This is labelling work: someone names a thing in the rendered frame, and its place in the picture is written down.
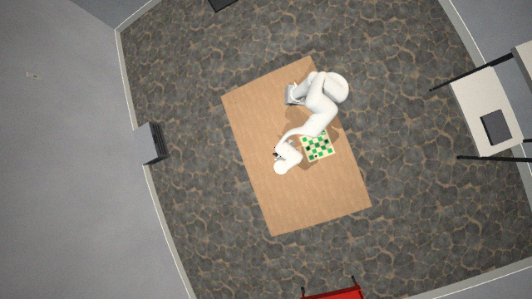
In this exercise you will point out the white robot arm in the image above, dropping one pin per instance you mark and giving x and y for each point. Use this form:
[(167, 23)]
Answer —
[(320, 99)]

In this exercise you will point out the green and cream chessboard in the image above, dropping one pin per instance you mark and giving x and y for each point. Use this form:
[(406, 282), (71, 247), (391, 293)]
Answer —
[(317, 146)]

